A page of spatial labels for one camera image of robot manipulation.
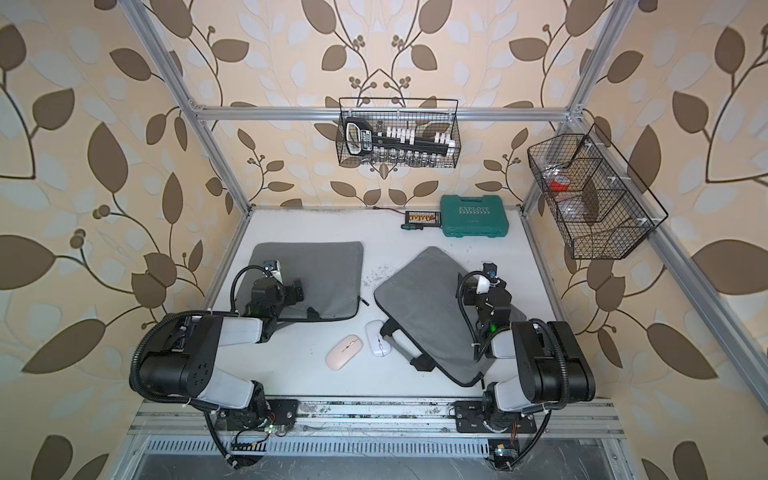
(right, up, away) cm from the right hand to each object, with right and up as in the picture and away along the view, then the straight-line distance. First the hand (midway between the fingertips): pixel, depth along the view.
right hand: (476, 275), depth 91 cm
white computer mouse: (-30, -19, -7) cm, 36 cm away
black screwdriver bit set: (-17, +18, +24) cm, 35 cm away
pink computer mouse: (-40, -21, -8) cm, 46 cm away
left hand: (-62, -2, +3) cm, 62 cm away
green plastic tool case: (+5, +19, +21) cm, 29 cm away
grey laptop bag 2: (-17, -10, 0) cm, 20 cm away
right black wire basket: (+32, +20, -9) cm, 39 cm away
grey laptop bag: (-46, -1, +6) cm, 47 cm away
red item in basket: (+19, +26, -9) cm, 33 cm away
